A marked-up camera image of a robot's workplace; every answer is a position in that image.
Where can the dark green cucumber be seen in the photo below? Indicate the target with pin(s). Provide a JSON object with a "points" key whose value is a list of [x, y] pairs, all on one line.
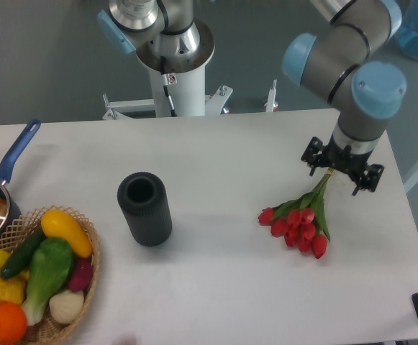
{"points": [[22, 255]]}

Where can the yellow corn cob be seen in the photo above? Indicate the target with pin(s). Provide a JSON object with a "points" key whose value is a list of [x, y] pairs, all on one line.
{"points": [[0, 291]]}

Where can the blue handled saucepan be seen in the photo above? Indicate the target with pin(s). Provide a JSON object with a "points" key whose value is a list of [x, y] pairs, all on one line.
{"points": [[7, 167]]}

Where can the orange fruit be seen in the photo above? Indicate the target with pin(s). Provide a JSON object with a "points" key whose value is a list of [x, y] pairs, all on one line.
{"points": [[13, 323]]}

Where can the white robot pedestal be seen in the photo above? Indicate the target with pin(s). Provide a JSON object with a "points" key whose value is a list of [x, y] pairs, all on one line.
{"points": [[176, 66]]}

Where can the yellow squash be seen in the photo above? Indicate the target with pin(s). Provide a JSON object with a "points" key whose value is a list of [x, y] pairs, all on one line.
{"points": [[57, 223]]}

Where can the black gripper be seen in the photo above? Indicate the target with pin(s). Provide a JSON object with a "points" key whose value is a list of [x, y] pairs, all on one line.
{"points": [[346, 160]]}

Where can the white garlic bulb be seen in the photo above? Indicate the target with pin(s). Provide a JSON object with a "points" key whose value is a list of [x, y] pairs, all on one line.
{"points": [[66, 305]]}

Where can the woven wicker basket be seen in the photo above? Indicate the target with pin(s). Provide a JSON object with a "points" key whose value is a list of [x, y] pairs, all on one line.
{"points": [[48, 330]]}

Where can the green bok choy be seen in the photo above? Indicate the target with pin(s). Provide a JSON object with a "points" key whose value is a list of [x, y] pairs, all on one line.
{"points": [[49, 269]]}

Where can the red tulip bouquet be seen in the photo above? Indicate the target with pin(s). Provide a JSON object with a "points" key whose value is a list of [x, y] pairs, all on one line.
{"points": [[301, 222]]}

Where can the dark grey ribbed vase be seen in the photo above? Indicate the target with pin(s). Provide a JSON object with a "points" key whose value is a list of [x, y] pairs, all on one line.
{"points": [[143, 200]]}

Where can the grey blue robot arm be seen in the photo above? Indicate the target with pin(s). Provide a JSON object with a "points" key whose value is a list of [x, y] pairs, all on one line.
{"points": [[337, 68]]}

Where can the purple red beet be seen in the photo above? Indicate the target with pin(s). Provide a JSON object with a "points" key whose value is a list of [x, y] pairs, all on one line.
{"points": [[81, 276]]}

